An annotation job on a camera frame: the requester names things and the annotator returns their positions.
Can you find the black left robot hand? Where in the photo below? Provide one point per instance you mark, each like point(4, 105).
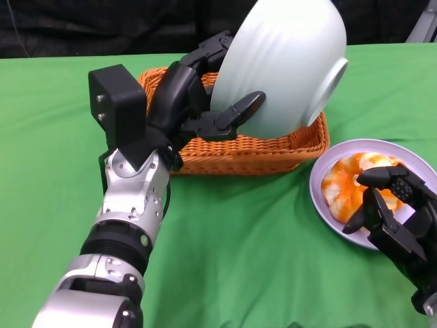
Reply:
point(170, 102)

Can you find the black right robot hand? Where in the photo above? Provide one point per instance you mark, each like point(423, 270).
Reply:
point(416, 232)

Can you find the oblong twisted bread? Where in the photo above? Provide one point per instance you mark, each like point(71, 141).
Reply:
point(391, 201)

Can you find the pale grey bowl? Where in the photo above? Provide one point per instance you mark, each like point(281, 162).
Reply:
point(280, 61)

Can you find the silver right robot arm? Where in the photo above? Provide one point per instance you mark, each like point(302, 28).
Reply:
point(432, 307)

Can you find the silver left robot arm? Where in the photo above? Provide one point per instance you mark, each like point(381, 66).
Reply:
point(129, 198)

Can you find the orange wicker basket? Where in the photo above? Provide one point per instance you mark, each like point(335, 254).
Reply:
point(239, 153)

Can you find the white lavender plate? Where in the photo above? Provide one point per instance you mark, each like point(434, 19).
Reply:
point(317, 181)

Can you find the black backdrop cloth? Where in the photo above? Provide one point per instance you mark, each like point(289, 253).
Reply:
point(102, 27)

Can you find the green tablecloth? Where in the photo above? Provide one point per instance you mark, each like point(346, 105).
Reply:
point(68, 102)

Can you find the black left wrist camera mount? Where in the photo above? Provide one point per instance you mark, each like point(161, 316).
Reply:
point(119, 102)

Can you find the grey metal frame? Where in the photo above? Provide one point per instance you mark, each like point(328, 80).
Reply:
point(425, 24)

